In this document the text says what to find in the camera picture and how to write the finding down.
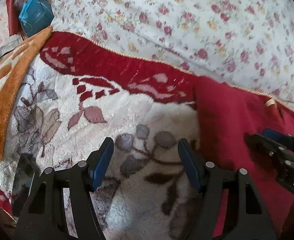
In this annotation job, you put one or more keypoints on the red cloth by bag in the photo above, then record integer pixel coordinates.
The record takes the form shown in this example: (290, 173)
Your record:
(14, 8)

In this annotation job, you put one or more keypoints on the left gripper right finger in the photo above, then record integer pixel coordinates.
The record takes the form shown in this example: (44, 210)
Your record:
(246, 215)

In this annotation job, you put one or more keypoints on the orange white fleece blanket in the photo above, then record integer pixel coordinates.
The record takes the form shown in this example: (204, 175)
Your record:
(13, 69)

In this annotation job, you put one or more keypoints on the blue plastic bag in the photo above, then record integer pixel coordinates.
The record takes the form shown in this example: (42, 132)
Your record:
(34, 16)

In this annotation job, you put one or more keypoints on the red white fleece blanket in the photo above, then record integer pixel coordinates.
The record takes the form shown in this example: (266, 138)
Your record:
(73, 96)

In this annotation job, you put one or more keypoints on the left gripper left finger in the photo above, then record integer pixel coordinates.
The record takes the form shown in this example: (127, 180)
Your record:
(43, 215)

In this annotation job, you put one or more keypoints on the floral white quilt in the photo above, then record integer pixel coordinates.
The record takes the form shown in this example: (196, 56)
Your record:
(248, 43)

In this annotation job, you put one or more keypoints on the dark red garment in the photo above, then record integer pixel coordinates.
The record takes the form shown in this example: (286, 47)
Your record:
(227, 115)

